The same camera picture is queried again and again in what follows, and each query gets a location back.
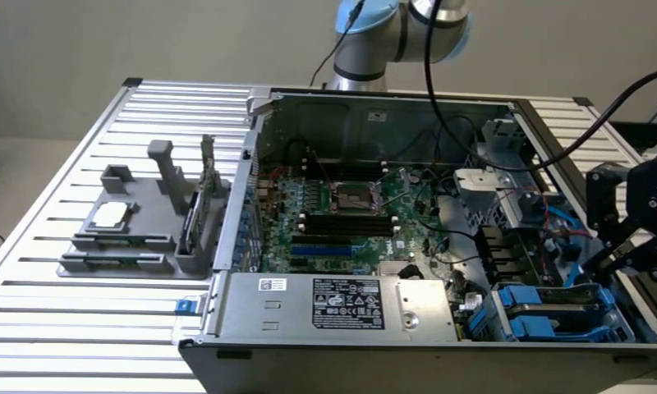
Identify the green motherboard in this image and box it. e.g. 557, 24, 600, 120
245, 162, 482, 305

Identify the disk with blue caddy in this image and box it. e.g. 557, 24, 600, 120
517, 286, 604, 305

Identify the grey parts rack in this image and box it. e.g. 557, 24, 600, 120
57, 139, 234, 281

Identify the blue wire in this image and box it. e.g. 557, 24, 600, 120
546, 204, 595, 288

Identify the silver CPU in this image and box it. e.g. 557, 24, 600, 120
89, 201, 138, 231

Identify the black open PC case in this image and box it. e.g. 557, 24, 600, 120
177, 86, 657, 394

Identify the blue expansion slot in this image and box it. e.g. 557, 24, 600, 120
290, 245, 353, 256

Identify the green graphics card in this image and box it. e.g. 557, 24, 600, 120
177, 134, 223, 255

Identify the black RAM slot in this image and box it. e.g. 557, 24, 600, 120
301, 161, 389, 171
299, 229, 402, 237
301, 169, 389, 180
299, 218, 399, 226
299, 212, 399, 220
299, 223, 401, 231

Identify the grey power supply unit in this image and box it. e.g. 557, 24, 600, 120
211, 273, 461, 344

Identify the thin black cable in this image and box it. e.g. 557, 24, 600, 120
310, 0, 365, 88

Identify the CPU socket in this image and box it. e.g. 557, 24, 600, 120
326, 179, 389, 215

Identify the black expansion slot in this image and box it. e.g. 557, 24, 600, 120
290, 235, 353, 246

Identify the black internal wire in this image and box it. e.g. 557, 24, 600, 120
430, 227, 491, 264

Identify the blue disk bay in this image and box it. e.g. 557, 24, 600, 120
489, 282, 640, 344

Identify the red wire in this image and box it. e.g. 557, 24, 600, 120
543, 221, 591, 240

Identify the green RAM stick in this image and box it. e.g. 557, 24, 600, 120
70, 232, 177, 251

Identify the black box beside table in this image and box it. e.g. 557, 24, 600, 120
606, 121, 657, 149

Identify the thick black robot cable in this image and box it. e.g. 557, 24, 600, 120
423, 0, 657, 170

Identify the silver chipset heatsink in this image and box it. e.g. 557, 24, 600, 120
378, 261, 417, 281

